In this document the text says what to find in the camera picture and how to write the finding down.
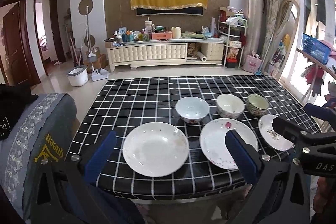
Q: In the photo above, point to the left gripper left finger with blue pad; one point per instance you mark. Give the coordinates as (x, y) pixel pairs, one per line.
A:
(96, 156)

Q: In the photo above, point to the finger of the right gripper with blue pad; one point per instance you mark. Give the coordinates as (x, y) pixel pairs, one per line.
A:
(290, 131)
(322, 113)

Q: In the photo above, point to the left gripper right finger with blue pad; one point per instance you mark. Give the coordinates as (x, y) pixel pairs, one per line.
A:
(245, 156)

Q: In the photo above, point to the small plate bird pattern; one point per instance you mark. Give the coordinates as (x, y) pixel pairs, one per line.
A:
(272, 138)

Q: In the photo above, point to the white plate pink flowers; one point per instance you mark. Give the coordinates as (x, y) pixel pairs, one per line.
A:
(213, 145)

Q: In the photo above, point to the green patterned bowl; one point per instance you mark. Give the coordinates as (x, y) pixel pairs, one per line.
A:
(257, 105)

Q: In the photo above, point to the white bowl floral outside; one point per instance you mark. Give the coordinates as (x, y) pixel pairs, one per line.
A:
(229, 106)

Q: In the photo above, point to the large white plate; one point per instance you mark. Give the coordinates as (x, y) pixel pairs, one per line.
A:
(155, 149)

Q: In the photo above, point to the grey sofa cover embroidered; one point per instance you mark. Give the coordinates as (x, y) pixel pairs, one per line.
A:
(44, 131)

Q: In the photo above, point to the blue plastic basket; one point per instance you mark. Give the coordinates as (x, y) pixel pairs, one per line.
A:
(315, 48)

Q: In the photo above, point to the black white grid tablecloth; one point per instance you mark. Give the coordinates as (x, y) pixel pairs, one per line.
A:
(122, 105)

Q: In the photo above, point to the pink tote bag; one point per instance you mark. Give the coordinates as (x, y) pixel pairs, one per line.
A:
(252, 63)

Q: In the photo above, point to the white mop bucket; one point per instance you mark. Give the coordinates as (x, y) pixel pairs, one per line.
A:
(78, 76)

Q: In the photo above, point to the white paper roll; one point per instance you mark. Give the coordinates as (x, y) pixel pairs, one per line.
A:
(202, 57)

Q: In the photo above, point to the cream tufted TV cabinet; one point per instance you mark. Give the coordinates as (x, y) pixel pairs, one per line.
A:
(153, 53)

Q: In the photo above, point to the white metal shelf rack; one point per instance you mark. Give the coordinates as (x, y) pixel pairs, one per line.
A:
(232, 29)

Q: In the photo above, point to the dark brown wooden door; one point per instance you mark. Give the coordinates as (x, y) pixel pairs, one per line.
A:
(18, 56)

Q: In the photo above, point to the cream round canister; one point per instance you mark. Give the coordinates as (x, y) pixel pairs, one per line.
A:
(176, 32)

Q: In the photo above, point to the silver standing air conditioner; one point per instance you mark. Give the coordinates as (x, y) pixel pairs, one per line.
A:
(253, 11)

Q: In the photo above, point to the pink storage box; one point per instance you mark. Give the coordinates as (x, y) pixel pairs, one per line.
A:
(161, 35)

